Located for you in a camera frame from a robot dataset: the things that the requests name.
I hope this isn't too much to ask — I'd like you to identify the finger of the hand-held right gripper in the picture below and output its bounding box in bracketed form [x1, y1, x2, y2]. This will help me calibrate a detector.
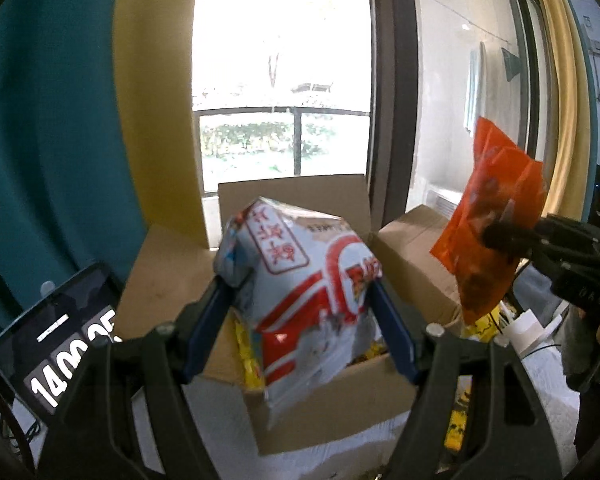
[482, 215, 600, 272]

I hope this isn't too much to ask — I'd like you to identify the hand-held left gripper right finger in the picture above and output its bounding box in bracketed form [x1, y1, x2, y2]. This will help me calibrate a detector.
[370, 277, 563, 480]

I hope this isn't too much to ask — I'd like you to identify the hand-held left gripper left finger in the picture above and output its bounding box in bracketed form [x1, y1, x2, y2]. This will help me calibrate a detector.
[37, 277, 241, 480]

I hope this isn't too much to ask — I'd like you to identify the orange snack bag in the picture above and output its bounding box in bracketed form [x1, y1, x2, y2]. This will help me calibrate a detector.
[430, 116, 551, 326]

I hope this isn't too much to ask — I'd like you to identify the white red snack bag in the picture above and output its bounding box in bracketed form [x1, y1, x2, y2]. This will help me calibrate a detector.
[215, 197, 386, 428]

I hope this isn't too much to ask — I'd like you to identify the cardboard box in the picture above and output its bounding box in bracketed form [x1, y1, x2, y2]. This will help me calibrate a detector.
[115, 174, 473, 456]

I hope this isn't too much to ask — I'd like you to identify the person's right forearm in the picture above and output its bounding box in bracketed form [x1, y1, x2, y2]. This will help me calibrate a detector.
[562, 305, 600, 393]

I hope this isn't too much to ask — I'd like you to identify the yellow snack packet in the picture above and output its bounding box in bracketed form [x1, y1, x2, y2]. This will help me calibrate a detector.
[232, 310, 267, 392]

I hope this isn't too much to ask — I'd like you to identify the yellow plastic item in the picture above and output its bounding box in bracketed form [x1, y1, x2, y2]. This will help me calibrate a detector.
[462, 310, 503, 343]

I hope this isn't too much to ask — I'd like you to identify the white textured bedspread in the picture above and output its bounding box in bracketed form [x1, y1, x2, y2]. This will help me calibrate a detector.
[130, 350, 581, 480]

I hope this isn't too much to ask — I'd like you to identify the tablet with clock display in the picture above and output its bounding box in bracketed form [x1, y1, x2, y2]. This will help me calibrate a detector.
[0, 261, 123, 426]

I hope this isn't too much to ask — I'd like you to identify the light blue hanging towel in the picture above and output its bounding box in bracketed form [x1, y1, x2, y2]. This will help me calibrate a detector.
[464, 42, 487, 133]

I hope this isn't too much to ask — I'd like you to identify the yellow curtain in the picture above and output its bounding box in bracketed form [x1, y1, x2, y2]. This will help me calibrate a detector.
[527, 0, 593, 221]
[112, 0, 221, 251]

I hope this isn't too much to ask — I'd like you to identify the black balcony railing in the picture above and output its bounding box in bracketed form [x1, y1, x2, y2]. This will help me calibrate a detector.
[192, 107, 371, 193]

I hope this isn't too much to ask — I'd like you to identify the teal curtain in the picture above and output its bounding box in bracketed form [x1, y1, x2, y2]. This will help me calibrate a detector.
[0, 0, 151, 341]

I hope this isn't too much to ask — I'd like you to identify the dark sliding door frame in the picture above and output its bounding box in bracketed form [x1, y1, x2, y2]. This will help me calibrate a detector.
[367, 0, 556, 231]

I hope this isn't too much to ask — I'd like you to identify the black cable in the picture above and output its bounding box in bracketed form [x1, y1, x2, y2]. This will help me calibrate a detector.
[0, 400, 43, 461]

